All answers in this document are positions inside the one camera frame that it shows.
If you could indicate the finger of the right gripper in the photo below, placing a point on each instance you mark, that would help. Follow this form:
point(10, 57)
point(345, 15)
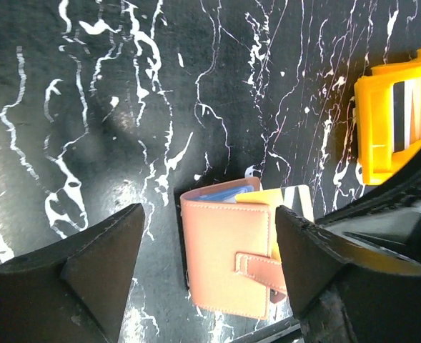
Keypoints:
point(388, 216)

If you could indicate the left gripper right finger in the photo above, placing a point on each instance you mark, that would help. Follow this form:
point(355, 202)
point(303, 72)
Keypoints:
point(340, 291)

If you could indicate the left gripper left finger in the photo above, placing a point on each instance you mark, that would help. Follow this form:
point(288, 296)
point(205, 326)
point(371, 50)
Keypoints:
point(74, 290)

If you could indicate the orange card box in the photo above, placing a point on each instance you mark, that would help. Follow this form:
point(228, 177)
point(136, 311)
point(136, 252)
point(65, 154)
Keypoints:
point(374, 119)

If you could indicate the yellow credit card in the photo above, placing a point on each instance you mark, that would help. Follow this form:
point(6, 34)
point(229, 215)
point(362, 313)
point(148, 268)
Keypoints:
point(256, 231)

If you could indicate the stack of cards in box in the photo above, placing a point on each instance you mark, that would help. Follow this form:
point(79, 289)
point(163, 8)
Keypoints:
point(406, 99)

